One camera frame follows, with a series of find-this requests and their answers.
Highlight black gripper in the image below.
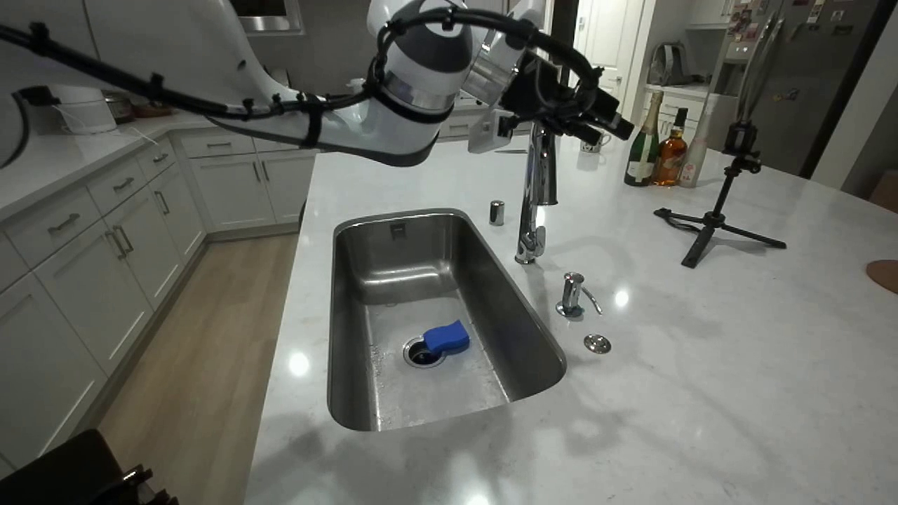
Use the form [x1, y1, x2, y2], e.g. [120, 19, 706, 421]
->
[500, 56, 633, 146]

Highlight chrome kitchen faucet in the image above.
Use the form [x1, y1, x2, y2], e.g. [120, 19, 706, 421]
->
[514, 122, 558, 263]

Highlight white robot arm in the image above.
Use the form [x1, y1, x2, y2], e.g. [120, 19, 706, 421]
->
[215, 0, 633, 166]

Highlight small chrome cylinder cap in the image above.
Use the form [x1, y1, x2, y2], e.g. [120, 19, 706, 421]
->
[489, 198, 506, 226]

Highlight green champagne bottle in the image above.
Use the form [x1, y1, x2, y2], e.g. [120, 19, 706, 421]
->
[624, 89, 663, 186]

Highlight amber liquor bottle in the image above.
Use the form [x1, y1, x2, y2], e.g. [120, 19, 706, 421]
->
[654, 107, 687, 186]

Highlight stainless steel sink basin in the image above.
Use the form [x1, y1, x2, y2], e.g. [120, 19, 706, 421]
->
[325, 209, 567, 431]

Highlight stainless steel refrigerator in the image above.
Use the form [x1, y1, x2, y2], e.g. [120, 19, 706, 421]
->
[712, 0, 896, 176]

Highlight chrome round countertop button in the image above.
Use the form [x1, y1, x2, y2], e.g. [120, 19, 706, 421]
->
[583, 334, 611, 352]

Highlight blue sponge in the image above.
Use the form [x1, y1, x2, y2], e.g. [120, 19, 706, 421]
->
[423, 320, 469, 352]

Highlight brown round coaster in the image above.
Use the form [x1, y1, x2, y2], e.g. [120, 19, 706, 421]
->
[865, 257, 898, 295]

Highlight white lower cabinets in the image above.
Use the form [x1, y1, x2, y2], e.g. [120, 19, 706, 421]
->
[0, 128, 315, 470]

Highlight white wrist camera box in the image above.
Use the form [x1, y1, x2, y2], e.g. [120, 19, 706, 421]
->
[464, 30, 521, 153]

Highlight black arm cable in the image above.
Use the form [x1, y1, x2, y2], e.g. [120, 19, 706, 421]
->
[0, 3, 600, 149]

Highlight black camera tripod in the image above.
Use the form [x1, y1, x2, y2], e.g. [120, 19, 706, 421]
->
[650, 16, 788, 273]

